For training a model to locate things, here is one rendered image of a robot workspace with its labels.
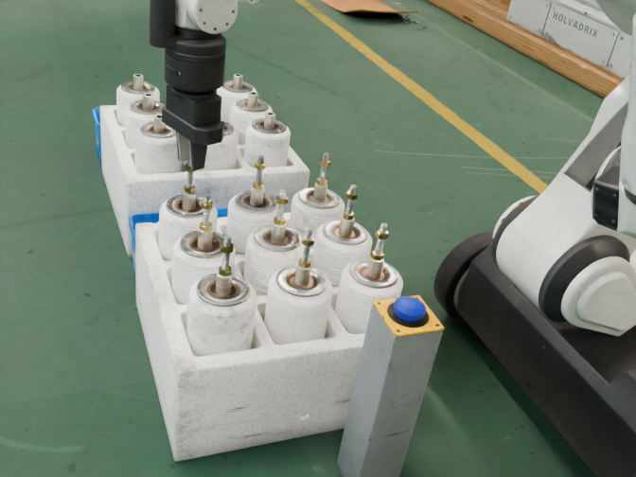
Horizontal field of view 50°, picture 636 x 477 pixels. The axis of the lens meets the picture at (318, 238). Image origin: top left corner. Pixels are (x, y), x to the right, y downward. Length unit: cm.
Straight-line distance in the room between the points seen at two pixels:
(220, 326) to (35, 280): 57
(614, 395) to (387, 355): 37
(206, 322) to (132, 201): 51
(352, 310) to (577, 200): 36
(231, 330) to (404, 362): 25
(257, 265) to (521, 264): 40
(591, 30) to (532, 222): 238
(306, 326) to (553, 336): 40
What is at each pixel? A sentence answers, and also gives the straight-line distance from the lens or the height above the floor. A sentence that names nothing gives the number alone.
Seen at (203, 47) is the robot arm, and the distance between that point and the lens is 101.
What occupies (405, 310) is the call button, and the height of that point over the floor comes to 33.
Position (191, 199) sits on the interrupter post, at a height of 27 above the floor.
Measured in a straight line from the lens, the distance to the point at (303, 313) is 98.
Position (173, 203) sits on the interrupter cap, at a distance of 116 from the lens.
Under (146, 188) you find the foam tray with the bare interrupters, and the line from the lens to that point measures 140.
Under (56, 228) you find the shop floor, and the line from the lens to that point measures 159.
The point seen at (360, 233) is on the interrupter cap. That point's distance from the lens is 114.
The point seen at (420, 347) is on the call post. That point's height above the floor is 29.
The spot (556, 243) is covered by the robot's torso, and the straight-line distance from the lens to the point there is 97.
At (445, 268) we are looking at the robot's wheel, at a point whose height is 13.
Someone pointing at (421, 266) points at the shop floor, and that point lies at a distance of 157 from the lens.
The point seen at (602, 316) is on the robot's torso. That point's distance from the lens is 101.
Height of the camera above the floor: 83
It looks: 32 degrees down
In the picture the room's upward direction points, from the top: 9 degrees clockwise
